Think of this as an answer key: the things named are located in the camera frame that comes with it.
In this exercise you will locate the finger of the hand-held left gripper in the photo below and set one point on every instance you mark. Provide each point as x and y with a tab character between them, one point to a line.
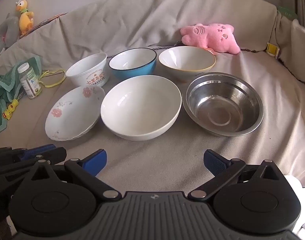
53	155
37	151

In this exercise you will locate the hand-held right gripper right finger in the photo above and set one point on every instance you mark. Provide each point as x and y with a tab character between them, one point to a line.
213	163

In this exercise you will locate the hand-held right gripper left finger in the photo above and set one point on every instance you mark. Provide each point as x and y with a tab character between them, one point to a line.
97	160

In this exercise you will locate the floral white plate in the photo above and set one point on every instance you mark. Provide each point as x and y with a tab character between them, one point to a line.
72	112

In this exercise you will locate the stainless steel bowl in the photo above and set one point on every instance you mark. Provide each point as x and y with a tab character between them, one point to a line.
222	105

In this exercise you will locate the large plain white bowl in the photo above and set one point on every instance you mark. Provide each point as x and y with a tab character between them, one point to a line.
140	105

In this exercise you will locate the white printed bowl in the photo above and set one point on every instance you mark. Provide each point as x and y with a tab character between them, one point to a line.
88	72

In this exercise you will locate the blue bowl with black rim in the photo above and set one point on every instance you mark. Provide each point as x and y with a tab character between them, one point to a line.
132	63

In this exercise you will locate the yellow-rimmed white bowl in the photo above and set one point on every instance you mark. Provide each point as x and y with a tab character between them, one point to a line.
186	60

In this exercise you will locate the yellow toy charm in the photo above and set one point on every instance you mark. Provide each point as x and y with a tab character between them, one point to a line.
9	111

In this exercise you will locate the white-capped supplement bottle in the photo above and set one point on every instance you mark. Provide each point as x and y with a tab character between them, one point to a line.
30	82

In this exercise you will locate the green towel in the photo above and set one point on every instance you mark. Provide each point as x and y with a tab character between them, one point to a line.
2	85

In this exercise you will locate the grey plush toy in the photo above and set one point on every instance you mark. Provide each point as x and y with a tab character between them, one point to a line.
3	35

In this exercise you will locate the pink plush toy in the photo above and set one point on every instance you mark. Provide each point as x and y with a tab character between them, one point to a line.
210	38

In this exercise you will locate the yellow and white clip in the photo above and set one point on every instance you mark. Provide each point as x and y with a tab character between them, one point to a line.
272	48

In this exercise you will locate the yellow duck plush toy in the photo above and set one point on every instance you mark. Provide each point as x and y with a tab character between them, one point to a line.
25	17

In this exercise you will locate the beige sofa cover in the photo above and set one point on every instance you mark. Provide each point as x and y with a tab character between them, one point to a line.
147	22

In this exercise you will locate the green packet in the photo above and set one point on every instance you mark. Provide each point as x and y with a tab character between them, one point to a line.
287	12

